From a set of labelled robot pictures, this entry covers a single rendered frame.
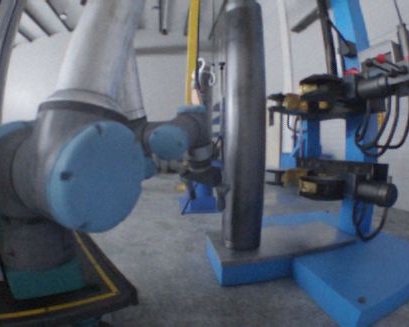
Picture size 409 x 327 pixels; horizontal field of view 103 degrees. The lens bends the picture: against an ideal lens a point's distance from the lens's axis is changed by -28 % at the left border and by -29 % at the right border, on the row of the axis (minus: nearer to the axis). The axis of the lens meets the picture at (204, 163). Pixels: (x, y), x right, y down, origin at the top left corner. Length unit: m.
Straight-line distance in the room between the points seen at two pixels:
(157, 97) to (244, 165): 11.08
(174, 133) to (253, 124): 0.59
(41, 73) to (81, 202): 14.34
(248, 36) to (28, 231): 1.15
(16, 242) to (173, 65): 12.27
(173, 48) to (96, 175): 12.70
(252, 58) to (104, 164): 0.97
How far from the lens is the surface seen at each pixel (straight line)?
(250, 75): 1.11
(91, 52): 0.35
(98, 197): 0.28
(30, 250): 0.47
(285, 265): 1.22
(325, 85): 1.11
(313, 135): 1.71
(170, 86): 12.15
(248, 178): 1.06
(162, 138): 0.55
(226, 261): 1.06
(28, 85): 14.86
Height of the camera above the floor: 0.64
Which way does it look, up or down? 4 degrees down
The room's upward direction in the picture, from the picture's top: 1 degrees clockwise
